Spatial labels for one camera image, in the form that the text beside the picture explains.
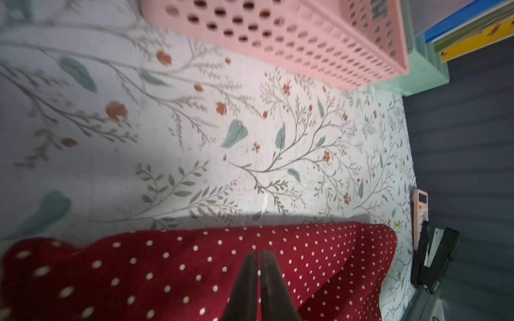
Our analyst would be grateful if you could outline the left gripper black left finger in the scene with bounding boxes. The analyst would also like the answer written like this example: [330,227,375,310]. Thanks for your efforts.
[221,251,258,321]

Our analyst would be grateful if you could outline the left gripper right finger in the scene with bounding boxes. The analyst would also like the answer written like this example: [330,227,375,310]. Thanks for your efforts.
[260,251,301,321]

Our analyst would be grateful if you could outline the dark red polka-dot skirt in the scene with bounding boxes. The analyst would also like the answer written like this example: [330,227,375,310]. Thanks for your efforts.
[1,222,397,320]

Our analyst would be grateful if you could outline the small orange white card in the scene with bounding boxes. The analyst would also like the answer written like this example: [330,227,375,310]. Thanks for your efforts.
[412,189,428,251]

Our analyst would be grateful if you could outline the floral table mat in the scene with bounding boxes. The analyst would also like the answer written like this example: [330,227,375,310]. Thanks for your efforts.
[1,1,416,320]

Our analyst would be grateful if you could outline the pink plastic basket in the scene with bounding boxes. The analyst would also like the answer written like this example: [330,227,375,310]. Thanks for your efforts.
[139,0,409,90]

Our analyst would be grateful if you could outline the mint green file organizer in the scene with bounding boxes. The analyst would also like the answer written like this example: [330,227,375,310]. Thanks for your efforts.
[374,1,450,97]

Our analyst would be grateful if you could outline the white book in organizer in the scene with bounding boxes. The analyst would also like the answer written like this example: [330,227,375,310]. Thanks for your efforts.
[432,1,513,62]

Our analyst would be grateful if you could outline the blue folders in organizer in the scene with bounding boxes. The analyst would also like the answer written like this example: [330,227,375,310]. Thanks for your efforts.
[424,0,506,42]

